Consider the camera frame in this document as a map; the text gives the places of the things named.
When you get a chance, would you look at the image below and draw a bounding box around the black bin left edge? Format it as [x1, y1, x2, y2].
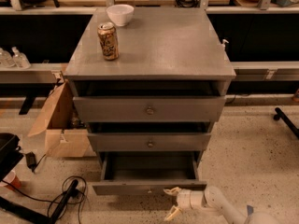
[0, 133, 23, 181]

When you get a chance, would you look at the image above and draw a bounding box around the grey top drawer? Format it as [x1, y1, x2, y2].
[74, 91, 225, 122]

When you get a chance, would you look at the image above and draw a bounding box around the red plastic cup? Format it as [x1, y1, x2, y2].
[0, 170, 21, 190]

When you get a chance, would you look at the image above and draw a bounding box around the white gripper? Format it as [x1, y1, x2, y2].
[164, 187, 204, 221]

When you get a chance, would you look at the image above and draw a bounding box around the white ceramic bowl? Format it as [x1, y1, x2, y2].
[107, 4, 135, 26]

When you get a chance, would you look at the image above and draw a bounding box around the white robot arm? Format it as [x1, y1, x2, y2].
[164, 186, 280, 224]

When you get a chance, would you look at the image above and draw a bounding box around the clear sanitizer bottle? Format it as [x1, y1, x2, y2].
[0, 48, 15, 68]
[12, 47, 31, 69]

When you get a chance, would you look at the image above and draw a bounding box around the open cardboard box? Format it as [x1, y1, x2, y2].
[28, 81, 95, 158]

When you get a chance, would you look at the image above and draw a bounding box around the black power adapter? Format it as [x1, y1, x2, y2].
[25, 152, 36, 170]

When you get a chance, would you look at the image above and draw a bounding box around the grey wooden drawer cabinet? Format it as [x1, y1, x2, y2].
[64, 7, 237, 170]

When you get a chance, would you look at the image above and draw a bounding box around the clear sanitizer bottle right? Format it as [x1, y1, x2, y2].
[12, 47, 31, 69]

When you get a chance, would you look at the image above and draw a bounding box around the black stand leg left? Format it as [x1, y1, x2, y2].
[0, 179, 80, 224]

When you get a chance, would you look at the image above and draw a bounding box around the black caster leg right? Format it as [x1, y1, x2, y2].
[273, 107, 299, 139]

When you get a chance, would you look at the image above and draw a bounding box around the gold soda can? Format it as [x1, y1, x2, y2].
[97, 22, 119, 61]

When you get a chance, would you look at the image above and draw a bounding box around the black cable coil floor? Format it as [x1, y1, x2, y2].
[0, 176, 87, 224]

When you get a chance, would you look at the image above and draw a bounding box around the white pump bottle behind cabinet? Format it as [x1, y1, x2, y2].
[221, 39, 229, 51]

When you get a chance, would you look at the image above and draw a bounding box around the clear sanitizer bottle left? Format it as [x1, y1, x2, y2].
[0, 48, 15, 68]

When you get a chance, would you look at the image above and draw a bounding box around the grey drawer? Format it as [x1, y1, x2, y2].
[74, 91, 225, 122]
[93, 151, 206, 196]
[88, 122, 211, 151]

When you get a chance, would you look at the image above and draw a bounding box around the grey middle drawer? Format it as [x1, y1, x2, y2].
[88, 122, 211, 151]

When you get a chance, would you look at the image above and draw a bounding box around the grey bottom drawer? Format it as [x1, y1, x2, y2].
[93, 151, 206, 196]

